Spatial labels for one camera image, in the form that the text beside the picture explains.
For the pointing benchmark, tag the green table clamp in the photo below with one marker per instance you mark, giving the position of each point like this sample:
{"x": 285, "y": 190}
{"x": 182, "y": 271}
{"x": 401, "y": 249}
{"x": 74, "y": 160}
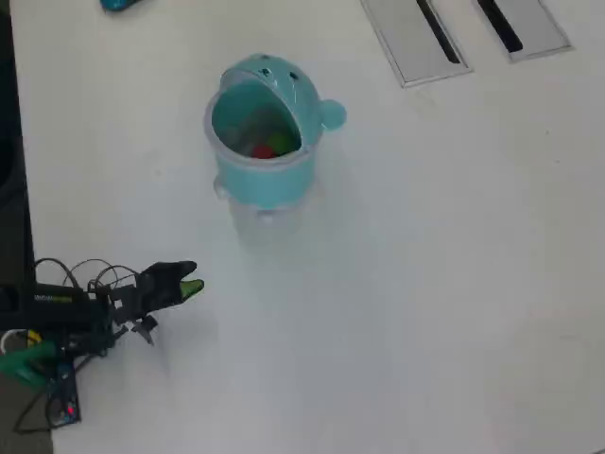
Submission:
{"x": 23, "y": 361}

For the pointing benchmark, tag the green lego block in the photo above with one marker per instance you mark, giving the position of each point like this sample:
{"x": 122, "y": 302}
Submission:
{"x": 279, "y": 141}

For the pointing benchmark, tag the blue circuit board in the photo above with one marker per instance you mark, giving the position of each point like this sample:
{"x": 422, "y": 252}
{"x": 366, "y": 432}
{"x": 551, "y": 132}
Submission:
{"x": 63, "y": 395}

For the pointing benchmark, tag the small blue object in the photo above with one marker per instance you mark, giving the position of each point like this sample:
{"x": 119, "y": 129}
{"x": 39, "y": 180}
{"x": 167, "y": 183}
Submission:
{"x": 113, "y": 4}

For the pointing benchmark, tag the teal whale-shaped bin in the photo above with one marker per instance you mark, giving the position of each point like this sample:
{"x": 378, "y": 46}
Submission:
{"x": 264, "y": 182}

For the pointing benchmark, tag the red lego block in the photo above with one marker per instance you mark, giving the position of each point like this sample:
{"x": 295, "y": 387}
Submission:
{"x": 262, "y": 151}

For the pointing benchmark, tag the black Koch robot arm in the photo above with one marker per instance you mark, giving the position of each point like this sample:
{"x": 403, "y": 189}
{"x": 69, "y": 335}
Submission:
{"x": 66, "y": 307}

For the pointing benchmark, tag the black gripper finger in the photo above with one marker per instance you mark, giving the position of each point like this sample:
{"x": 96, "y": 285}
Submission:
{"x": 193, "y": 287}
{"x": 170, "y": 272}

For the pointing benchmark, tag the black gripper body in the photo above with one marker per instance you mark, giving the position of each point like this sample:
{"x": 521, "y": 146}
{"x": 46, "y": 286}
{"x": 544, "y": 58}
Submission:
{"x": 151, "y": 298}

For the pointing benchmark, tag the yellow connector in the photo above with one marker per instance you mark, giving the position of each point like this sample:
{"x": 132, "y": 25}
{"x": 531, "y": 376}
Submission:
{"x": 33, "y": 337}

